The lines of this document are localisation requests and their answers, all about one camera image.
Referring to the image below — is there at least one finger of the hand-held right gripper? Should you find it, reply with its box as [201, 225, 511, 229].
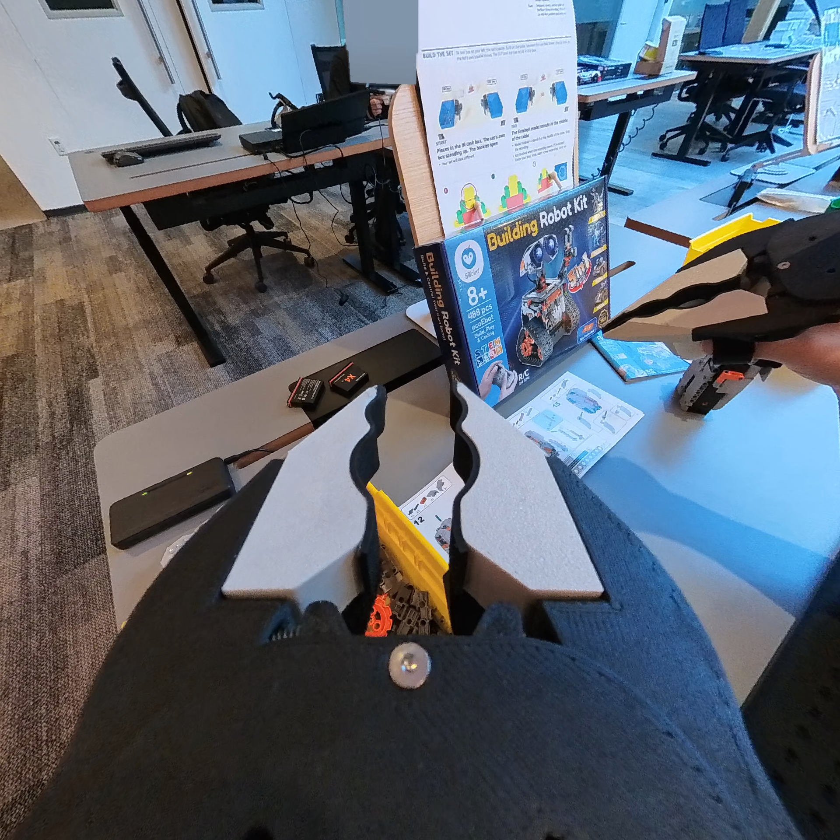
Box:
[602, 290, 770, 363]
[602, 248, 767, 332]

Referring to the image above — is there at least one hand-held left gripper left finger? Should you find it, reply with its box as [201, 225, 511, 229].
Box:
[222, 386, 388, 613]

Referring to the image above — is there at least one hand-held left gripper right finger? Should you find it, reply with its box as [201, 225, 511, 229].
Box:
[448, 381, 605, 621]

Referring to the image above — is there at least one yellow plastic bin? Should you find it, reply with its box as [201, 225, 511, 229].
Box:
[364, 482, 454, 636]

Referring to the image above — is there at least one pile of small building parts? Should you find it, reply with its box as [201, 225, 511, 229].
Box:
[361, 558, 454, 636]

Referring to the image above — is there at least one grey desk with brown edge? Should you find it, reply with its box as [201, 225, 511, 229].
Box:
[623, 147, 840, 277]

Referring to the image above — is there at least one black desk pad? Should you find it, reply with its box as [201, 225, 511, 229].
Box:
[307, 328, 448, 431]

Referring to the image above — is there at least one long desk with chairs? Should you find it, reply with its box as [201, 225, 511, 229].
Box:
[653, 41, 824, 164]

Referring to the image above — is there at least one wooden desk with black legs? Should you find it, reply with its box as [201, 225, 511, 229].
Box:
[69, 121, 421, 368]

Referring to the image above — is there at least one person's right hand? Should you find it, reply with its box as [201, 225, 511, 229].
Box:
[755, 323, 840, 398]

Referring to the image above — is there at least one yellow bin with clear bags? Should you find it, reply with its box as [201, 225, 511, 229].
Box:
[682, 213, 782, 266]

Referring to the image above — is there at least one dark grey motor assembly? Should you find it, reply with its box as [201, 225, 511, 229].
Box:
[676, 357, 756, 416]

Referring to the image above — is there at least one blue instruction booklet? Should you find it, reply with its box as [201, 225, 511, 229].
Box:
[591, 331, 691, 383]

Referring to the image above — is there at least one printed instruction sheet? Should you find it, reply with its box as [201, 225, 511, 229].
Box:
[397, 371, 645, 552]

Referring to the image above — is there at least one black charger box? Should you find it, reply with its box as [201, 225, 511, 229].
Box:
[109, 457, 237, 551]

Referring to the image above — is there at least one blue cardboard kit box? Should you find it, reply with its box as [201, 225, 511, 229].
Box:
[416, 176, 611, 403]

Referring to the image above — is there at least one black car model box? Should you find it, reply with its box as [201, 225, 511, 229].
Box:
[577, 56, 632, 85]

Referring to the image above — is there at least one open cardboard box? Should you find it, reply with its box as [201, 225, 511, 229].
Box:
[633, 16, 686, 76]

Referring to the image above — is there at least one white flat pad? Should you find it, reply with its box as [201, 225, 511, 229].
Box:
[406, 298, 447, 342]

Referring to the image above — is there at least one white printed board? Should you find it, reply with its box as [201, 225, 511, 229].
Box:
[416, 0, 580, 234]

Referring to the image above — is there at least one black office chair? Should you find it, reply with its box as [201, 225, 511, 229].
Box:
[197, 203, 316, 294]
[310, 45, 349, 102]

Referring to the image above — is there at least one black perforated block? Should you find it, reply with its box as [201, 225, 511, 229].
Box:
[742, 577, 840, 840]

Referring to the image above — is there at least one black keyboard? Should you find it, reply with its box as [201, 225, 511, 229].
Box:
[101, 133, 223, 160]

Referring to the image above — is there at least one black laptop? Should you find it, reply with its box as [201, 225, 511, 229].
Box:
[238, 88, 371, 157]

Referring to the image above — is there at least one black backpack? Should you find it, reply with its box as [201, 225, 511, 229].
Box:
[177, 91, 242, 135]

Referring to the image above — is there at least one black monitor stand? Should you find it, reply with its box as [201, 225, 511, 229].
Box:
[110, 57, 175, 139]

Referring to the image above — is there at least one white phone booth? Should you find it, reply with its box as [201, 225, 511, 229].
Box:
[0, 0, 345, 211]

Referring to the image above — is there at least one desk with coiled cable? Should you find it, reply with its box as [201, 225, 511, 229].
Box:
[577, 66, 698, 198]

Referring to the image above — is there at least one black hanging cable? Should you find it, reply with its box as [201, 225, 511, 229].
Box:
[289, 157, 408, 306]

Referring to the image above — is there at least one wooden shelf frame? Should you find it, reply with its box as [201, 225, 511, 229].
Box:
[389, 84, 447, 245]

